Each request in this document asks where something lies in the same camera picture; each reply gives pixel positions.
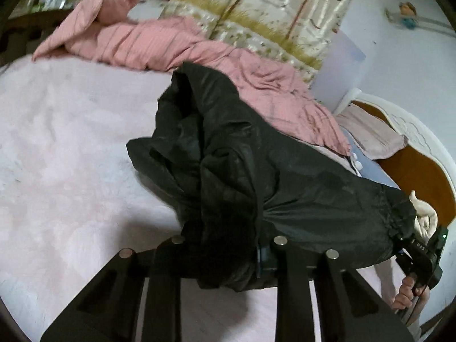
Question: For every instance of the cream cloth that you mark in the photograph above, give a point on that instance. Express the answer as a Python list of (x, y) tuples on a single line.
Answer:
[(425, 217)]

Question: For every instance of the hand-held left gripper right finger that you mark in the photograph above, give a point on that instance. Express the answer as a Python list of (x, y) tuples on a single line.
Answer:
[(285, 278)]

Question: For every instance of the wall doll ornament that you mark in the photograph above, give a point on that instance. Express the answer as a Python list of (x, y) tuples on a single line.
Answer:
[(408, 13)]

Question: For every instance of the tree print curtain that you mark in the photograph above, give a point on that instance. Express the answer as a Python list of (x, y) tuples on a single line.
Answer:
[(256, 10)]

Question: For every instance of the pale pink pillow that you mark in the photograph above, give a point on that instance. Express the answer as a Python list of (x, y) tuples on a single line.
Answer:
[(374, 131)]

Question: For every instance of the white and wooden headboard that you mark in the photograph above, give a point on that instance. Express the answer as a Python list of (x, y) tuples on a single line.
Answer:
[(420, 164)]

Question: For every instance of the person's right hand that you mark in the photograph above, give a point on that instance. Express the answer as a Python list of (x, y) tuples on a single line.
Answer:
[(404, 294)]

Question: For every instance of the blue bed sheet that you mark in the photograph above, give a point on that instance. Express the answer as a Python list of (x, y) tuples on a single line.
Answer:
[(370, 165)]

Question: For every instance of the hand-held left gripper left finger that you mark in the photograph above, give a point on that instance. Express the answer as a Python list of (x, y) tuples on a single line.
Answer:
[(156, 281)]

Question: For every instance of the black puffer jacket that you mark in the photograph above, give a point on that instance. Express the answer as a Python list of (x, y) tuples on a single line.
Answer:
[(249, 185)]

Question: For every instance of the pink striped quilt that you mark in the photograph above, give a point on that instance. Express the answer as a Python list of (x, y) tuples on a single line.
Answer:
[(160, 42)]

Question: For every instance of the wooden desk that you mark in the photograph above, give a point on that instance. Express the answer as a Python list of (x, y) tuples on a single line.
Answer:
[(21, 32)]

